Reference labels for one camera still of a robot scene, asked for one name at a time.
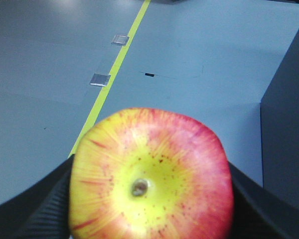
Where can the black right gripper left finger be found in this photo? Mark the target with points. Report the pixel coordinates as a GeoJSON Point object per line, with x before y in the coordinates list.
{"type": "Point", "coordinates": [41, 211]}

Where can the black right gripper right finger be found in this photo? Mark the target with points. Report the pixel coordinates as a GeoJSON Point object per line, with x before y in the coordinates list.
{"type": "Point", "coordinates": [258, 214]}

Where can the red yellow apple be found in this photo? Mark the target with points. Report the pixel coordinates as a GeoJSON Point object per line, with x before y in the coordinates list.
{"type": "Point", "coordinates": [150, 174]}

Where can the dark grey cabinet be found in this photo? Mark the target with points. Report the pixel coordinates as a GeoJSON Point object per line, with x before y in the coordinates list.
{"type": "Point", "coordinates": [280, 127]}

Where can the yellow floor tape line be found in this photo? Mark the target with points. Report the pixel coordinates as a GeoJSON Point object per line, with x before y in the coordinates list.
{"type": "Point", "coordinates": [113, 71]}

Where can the silver floor socket plate near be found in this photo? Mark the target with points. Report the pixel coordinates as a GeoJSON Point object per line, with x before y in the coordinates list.
{"type": "Point", "coordinates": [100, 80]}

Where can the silver floor socket plate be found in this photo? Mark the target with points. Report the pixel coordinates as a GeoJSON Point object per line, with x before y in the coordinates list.
{"type": "Point", "coordinates": [100, 80]}
{"type": "Point", "coordinates": [120, 40]}

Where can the silver floor socket plate far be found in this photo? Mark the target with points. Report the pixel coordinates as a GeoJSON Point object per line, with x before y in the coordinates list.
{"type": "Point", "coordinates": [120, 40]}

